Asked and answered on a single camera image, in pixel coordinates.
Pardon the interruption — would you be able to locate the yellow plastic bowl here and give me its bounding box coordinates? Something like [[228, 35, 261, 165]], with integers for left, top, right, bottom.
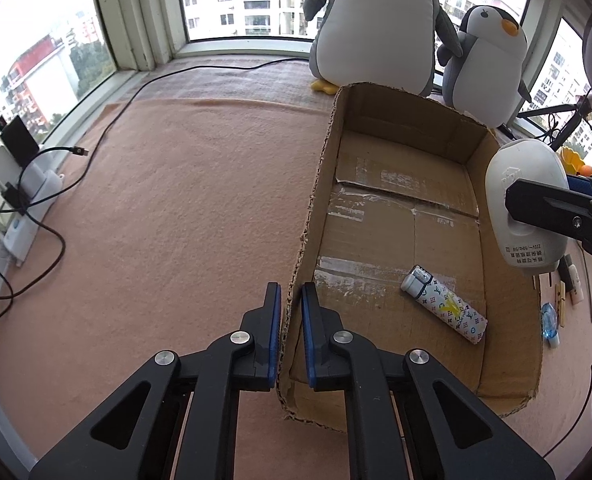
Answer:
[[558, 146, 589, 177]]

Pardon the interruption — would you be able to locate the black flat device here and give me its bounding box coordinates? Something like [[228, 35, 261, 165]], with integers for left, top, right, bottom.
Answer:
[[0, 116, 41, 168]]

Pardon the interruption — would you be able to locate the white plug-in device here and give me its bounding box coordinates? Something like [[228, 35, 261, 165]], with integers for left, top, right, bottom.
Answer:
[[485, 139, 571, 276]]

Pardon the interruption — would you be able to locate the small grey penguin plush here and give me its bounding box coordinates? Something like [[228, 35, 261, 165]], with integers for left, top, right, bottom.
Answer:
[[436, 4, 533, 128]]

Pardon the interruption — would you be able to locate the white charger block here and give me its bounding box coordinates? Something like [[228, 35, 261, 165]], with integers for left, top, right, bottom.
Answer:
[[0, 147, 26, 209]]

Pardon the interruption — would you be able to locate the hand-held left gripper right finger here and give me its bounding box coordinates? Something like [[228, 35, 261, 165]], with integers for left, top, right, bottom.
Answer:
[[301, 282, 557, 480]]

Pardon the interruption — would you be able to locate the wooden clothespin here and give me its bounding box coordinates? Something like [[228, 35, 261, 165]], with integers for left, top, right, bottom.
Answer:
[[555, 282, 570, 329]]

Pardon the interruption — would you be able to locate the large grey penguin plush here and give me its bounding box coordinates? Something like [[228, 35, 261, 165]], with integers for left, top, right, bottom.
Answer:
[[303, 0, 464, 98]]

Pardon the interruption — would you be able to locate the black tripod stand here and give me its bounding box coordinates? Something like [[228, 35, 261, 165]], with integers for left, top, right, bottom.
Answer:
[[518, 85, 592, 152]]

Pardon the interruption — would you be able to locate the white window frame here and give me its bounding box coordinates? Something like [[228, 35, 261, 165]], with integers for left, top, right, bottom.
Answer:
[[0, 0, 592, 161]]

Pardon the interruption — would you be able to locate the white power strip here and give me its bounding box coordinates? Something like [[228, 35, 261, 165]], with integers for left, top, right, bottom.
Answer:
[[3, 170, 65, 267]]

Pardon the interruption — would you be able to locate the cardboard box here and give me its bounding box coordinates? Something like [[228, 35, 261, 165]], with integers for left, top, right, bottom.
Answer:
[[275, 82, 544, 433]]

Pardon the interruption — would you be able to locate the small white bottle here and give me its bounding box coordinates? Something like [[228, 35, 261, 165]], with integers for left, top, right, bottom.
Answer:
[[558, 255, 585, 306]]

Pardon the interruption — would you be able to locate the patterned white lighter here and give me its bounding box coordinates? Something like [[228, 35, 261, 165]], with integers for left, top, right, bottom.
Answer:
[[400, 265, 488, 346]]

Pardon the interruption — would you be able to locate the long black cable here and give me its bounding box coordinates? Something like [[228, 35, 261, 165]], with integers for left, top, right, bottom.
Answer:
[[26, 55, 309, 221]]

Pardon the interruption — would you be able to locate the looped black cable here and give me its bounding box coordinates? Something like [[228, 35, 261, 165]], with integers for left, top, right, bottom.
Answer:
[[0, 200, 67, 330]]

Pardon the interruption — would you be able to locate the black usb cable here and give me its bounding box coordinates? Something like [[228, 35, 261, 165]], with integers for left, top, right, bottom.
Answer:
[[18, 145, 90, 211]]

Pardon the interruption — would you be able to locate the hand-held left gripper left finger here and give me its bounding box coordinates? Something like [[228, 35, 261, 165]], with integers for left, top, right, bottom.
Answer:
[[28, 282, 283, 480]]

